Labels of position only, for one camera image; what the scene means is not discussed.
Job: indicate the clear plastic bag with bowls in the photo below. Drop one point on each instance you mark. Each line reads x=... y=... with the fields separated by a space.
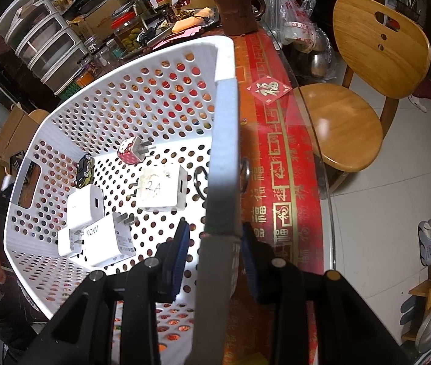
x=289 y=21

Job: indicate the grey slippers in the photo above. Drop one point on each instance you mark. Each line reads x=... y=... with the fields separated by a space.
x=424 y=236

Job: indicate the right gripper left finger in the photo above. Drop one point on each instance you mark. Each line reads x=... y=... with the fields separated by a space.
x=81 y=331

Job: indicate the glass jar red lid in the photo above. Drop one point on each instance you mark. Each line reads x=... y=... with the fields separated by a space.
x=126 y=29

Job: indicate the white perforated plastic basket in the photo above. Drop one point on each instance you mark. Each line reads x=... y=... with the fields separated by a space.
x=184 y=99

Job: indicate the brown cardboard box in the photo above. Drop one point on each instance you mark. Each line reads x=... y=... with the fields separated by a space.
x=16 y=135

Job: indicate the white plastic drawer tower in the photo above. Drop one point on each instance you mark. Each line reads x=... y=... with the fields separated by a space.
x=44 y=42

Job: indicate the wooden chair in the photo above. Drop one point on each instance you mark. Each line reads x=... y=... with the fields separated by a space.
x=386 y=56

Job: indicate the red white polka charger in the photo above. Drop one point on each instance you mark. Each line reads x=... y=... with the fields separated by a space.
x=133 y=150

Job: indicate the red fu sticker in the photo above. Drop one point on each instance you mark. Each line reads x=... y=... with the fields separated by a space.
x=268 y=89

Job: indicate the red patterned tablecloth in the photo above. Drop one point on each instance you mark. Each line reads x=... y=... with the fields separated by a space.
x=286 y=199

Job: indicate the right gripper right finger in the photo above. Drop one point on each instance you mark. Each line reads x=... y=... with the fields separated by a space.
x=348 y=331

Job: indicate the white flat charger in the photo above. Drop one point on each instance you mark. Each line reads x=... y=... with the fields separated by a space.
x=84 y=207

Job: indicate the brown ceramic mug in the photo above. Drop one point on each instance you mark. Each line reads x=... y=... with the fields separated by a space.
x=239 y=17

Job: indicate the yellow toy race car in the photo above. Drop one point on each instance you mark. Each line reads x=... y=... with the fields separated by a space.
x=85 y=169

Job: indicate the white square charger block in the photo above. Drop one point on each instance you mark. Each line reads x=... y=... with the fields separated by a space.
x=162 y=188

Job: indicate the white charger with prongs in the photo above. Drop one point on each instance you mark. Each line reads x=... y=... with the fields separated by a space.
x=108 y=240

